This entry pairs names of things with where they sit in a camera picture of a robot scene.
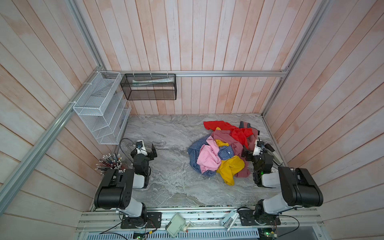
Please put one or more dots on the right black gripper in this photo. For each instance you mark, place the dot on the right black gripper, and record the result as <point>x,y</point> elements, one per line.
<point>257,155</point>

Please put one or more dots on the blue checkered cloth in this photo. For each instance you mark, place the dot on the blue checkered cloth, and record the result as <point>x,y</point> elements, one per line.
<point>194,151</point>

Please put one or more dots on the light pink cloth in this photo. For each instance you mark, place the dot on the light pink cloth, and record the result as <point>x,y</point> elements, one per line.
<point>208,158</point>

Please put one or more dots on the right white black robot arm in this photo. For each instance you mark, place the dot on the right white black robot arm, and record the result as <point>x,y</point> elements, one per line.
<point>298,188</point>

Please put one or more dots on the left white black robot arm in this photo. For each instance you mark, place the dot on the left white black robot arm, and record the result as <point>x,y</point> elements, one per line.
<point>116,188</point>

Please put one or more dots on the dusty rose cloth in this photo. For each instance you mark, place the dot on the dusty rose cloth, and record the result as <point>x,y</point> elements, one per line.
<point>252,135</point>

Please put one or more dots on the red cloth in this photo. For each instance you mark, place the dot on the red cloth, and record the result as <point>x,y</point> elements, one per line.
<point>236,132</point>

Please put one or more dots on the yellow cloth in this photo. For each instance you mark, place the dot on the yellow cloth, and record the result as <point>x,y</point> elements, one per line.
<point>231,164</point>

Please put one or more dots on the mauve ribbed cloth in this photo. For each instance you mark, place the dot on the mauve ribbed cloth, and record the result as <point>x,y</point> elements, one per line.
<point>237,147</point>

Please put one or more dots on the bundle of pens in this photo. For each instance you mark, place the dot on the bundle of pens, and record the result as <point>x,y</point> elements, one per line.
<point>109,162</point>

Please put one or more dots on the black mesh basket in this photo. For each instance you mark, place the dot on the black mesh basket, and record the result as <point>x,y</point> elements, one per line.
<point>143,87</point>

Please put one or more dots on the small white device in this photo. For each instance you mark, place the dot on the small white device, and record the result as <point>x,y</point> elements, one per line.
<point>229,220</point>

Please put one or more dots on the green white box device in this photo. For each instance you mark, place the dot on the green white box device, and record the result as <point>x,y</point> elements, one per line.
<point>177,224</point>

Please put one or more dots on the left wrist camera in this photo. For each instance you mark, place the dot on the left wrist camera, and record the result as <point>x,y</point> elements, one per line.
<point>140,148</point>

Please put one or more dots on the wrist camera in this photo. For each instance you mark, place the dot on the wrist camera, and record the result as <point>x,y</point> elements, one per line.
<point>259,148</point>
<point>140,148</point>

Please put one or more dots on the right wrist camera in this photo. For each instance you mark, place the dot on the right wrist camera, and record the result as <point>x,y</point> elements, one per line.
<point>259,148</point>

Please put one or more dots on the white wire shelf rack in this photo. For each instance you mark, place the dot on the white wire shelf rack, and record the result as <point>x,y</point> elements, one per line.
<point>103,109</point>

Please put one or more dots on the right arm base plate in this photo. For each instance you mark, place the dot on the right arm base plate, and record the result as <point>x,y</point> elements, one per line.
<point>256,218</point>

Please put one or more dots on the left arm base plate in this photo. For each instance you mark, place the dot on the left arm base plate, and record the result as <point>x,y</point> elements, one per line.
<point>149,220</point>

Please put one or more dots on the aluminium front rail frame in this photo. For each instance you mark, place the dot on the aluminium front rail frame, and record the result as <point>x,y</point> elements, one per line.
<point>204,224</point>

